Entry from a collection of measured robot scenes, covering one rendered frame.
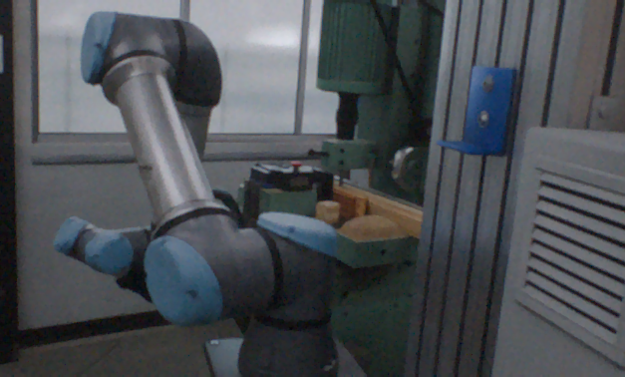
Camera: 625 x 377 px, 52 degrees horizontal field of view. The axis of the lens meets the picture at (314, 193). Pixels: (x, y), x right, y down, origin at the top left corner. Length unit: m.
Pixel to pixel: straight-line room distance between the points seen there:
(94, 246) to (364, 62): 0.78
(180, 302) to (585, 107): 0.50
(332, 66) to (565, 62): 1.04
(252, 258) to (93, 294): 2.14
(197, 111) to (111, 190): 1.71
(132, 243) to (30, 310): 1.68
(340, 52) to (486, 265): 0.97
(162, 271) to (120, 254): 0.40
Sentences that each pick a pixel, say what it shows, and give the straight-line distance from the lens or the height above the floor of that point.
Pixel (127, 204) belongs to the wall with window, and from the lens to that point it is 2.86.
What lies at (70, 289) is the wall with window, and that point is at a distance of 2.91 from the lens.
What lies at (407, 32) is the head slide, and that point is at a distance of 1.68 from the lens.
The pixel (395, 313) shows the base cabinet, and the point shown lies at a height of 0.67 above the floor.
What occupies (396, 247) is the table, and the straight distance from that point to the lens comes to 1.44.
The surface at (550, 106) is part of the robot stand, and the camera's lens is 0.63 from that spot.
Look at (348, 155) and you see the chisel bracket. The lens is 1.65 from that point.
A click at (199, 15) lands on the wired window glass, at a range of 2.96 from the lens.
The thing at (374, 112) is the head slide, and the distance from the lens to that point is 1.72.
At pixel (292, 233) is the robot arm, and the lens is 0.86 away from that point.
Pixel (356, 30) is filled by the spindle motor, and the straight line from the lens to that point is 1.59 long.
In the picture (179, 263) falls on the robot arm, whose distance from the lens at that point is 0.79.
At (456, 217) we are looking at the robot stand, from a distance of 0.76.
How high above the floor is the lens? 1.27
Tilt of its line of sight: 12 degrees down
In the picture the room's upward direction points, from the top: 5 degrees clockwise
